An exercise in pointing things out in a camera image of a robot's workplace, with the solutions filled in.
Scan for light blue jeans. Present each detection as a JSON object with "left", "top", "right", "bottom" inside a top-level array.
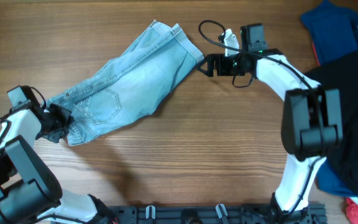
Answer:
[{"left": 47, "top": 21, "right": 204, "bottom": 146}]

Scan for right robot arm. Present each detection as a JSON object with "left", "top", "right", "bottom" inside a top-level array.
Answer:
[{"left": 197, "top": 24, "right": 343, "bottom": 223}]

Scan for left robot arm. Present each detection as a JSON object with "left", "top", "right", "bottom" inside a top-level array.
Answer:
[{"left": 0, "top": 85, "right": 119, "bottom": 223}]

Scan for dark blue garment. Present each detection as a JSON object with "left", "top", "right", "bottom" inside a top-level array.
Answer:
[{"left": 300, "top": 0, "right": 358, "bottom": 65}]

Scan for red garment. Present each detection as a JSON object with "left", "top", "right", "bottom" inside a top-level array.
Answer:
[{"left": 346, "top": 197, "right": 358, "bottom": 224}]

